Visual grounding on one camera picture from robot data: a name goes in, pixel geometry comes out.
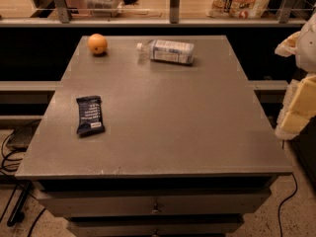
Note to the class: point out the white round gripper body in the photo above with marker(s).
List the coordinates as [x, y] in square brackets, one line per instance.
[307, 48]

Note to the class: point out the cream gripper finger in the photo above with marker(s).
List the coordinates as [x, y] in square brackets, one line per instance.
[288, 46]
[298, 107]

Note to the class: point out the clear blue-label plastic bottle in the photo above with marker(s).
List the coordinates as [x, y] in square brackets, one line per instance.
[168, 51]

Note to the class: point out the printed snack bag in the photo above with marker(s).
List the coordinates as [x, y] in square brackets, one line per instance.
[241, 9]

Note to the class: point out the grey metal drawer cabinet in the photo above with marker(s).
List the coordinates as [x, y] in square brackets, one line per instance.
[187, 151]

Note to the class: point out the clear plastic container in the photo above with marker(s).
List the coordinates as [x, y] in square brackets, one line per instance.
[103, 8]

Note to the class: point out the orange fruit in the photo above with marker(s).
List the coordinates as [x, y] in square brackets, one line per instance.
[97, 43]

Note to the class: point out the dark blue snack bar wrapper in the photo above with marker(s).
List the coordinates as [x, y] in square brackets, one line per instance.
[90, 115]

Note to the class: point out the dark power adapter box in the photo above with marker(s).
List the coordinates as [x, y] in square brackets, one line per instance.
[21, 138]

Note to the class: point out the grey metal shelf rail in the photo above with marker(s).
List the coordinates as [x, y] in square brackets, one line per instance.
[147, 23]

